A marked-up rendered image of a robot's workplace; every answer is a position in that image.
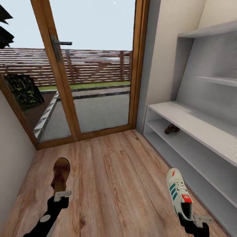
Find gym shoe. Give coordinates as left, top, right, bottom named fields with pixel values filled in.
left=167, top=168, right=194, bottom=221

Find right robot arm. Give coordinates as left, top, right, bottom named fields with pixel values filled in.
left=178, top=213, right=214, bottom=237

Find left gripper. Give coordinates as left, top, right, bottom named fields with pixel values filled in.
left=47, top=196, right=69, bottom=213

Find sandal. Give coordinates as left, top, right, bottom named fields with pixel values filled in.
left=51, top=158, right=70, bottom=198
left=164, top=125, right=180, bottom=134

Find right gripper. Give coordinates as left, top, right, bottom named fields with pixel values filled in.
left=178, top=213, right=210, bottom=237

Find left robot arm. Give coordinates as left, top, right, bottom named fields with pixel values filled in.
left=23, top=191, right=72, bottom=237

